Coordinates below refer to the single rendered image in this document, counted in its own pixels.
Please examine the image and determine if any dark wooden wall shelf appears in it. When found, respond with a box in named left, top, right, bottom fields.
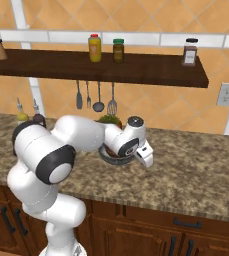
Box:
left=0, top=48, right=210, bottom=89

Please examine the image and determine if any brown shaker with dark top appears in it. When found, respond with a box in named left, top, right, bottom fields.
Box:
left=0, top=38, right=9, bottom=61

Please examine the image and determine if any hanging grey slotted turner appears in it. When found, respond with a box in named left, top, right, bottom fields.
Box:
left=106, top=81, right=118, bottom=116

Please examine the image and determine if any black cupboard door handle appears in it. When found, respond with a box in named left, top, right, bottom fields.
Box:
left=185, top=238, right=195, bottom=256
left=0, top=205, right=16, bottom=235
left=13, top=207, right=29, bottom=237
left=167, top=235, right=177, bottom=256

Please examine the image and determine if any hanging grey spatula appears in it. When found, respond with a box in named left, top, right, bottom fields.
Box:
left=75, top=79, right=84, bottom=111

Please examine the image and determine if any hanging grey ladle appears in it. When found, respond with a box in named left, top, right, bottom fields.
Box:
left=92, top=81, right=106, bottom=113

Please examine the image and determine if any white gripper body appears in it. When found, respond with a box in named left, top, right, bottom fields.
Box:
left=135, top=140, right=155, bottom=169

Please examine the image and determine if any spice jar with black lid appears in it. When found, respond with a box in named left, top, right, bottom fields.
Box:
left=181, top=37, right=199, bottom=68

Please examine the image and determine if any hanging grey fork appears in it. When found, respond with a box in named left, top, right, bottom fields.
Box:
left=85, top=80, right=93, bottom=110

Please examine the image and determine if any brown jar with green lid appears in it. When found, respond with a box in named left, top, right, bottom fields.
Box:
left=112, top=38, right=126, bottom=65

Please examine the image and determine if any black drawer handle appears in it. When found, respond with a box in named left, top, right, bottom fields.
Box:
left=173, top=216, right=203, bottom=230

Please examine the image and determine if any brown wooden drawer front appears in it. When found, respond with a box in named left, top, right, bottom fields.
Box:
left=125, top=205, right=229, bottom=238

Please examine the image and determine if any yellow oil bottle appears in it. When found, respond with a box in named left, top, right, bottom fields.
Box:
left=16, top=96, right=30, bottom=124

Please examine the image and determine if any yellow bottle with red cap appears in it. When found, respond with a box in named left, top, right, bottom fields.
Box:
left=87, top=33, right=103, bottom=64

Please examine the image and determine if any white wall socket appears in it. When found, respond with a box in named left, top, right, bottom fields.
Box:
left=216, top=82, right=229, bottom=108

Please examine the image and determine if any dark grey bowl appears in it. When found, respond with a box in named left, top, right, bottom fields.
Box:
left=97, top=143, right=136, bottom=166

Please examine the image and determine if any green plant in brown pot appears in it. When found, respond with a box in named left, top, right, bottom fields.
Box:
left=97, top=113, right=124, bottom=130

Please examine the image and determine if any dark vinegar bottle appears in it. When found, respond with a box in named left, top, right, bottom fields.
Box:
left=32, top=98, right=48, bottom=129

